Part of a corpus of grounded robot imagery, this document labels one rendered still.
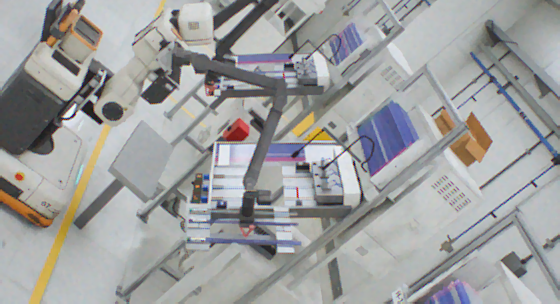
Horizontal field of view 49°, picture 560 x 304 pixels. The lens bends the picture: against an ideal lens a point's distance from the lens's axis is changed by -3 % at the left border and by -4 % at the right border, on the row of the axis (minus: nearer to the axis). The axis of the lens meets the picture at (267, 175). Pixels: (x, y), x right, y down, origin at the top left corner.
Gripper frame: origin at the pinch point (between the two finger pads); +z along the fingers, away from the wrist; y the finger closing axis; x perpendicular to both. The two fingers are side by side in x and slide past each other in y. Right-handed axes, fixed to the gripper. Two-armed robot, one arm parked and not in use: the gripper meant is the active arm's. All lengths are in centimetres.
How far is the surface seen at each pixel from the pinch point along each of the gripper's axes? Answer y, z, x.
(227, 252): -3.6, 11.4, 7.5
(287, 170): 60, 5, -24
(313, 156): 75, 4, -40
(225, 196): 35.2, 7.3, 9.2
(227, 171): 60, 8, 8
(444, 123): 78, -21, -112
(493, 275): -64, -34, -87
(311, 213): 21.5, 4.8, -33.3
